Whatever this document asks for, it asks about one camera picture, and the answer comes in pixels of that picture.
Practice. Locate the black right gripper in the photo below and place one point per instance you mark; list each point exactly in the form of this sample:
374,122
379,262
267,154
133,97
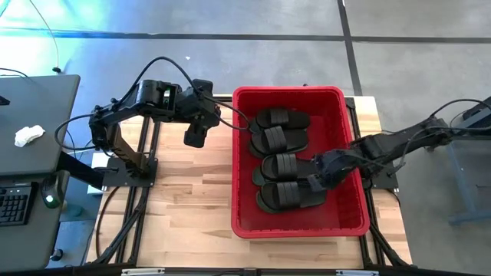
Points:
335,166

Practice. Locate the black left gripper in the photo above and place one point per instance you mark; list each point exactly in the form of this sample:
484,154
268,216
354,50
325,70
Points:
197,107

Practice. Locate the black rubber slide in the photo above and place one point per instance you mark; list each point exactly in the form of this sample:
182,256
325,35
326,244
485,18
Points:
280,140
280,117
284,166
287,193

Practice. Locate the red plastic bin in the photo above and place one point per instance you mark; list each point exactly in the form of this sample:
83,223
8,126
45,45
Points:
345,214

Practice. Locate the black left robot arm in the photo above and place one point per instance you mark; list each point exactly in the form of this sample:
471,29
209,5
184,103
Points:
126,111

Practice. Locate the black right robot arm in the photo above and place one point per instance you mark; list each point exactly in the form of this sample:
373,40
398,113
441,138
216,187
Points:
403,143

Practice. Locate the white box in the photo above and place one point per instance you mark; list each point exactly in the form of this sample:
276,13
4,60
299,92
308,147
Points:
99,160

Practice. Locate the grey desk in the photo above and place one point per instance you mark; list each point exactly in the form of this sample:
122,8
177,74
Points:
38,107

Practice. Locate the black computer mouse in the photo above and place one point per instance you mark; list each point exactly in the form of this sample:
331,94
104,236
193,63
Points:
53,188

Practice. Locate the white crumpled cloth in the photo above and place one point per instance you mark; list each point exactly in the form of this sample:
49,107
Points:
28,134

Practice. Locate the black monitor base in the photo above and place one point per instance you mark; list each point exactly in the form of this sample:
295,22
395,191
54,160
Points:
4,100

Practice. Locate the black desk caster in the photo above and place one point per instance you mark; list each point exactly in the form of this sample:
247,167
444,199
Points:
57,254

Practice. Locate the black keyboard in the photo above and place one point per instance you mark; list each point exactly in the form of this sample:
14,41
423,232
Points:
15,205

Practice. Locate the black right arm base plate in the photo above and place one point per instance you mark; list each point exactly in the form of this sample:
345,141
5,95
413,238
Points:
385,180

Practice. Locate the silver frame bracket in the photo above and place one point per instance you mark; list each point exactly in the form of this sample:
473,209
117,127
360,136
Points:
356,273
132,272

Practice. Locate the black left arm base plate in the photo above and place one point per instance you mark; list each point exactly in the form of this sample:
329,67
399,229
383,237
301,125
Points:
115,174

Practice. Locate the black aluminium table frame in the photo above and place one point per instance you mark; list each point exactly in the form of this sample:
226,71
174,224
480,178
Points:
132,214

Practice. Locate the grey desk frame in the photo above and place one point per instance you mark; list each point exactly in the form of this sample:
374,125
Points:
462,180

